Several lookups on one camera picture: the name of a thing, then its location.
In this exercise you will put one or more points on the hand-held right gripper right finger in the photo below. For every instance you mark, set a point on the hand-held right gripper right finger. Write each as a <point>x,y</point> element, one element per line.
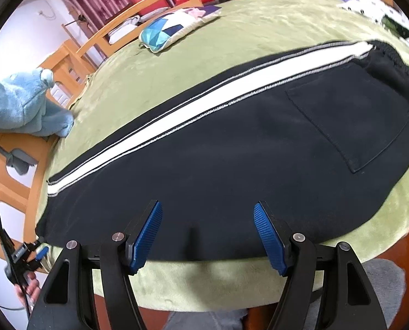
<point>269,237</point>

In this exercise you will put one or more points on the light blue plush toy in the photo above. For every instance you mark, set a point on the light blue plush toy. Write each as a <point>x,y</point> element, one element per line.
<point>15,99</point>

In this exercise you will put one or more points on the geometric patterned pillow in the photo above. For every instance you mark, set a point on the geometric patterned pillow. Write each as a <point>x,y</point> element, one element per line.
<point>163,29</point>

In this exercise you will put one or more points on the white floral pillow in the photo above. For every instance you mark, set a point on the white floral pillow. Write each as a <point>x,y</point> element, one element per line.
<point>369,7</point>

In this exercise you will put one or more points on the black pants with white stripe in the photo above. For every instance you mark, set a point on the black pants with white stripe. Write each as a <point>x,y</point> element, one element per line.
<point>207,165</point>

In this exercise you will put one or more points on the wooden bed frame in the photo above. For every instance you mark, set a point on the wooden bed frame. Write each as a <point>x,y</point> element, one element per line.
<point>41,165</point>

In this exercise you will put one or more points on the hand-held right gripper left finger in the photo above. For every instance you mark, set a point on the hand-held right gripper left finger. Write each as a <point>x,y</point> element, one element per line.
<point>146,237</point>

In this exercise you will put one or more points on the grey hanging cloth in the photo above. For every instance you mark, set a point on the grey hanging cloth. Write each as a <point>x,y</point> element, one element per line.
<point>19,158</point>

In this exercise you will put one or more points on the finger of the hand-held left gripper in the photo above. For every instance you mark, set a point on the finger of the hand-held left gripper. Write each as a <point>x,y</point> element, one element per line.
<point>42,252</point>
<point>34,242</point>

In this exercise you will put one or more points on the green plush blanket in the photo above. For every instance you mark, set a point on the green plush blanket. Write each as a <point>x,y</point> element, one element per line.
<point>156,58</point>

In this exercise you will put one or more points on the person's left hand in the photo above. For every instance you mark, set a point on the person's left hand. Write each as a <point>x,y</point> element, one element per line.
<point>33,288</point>

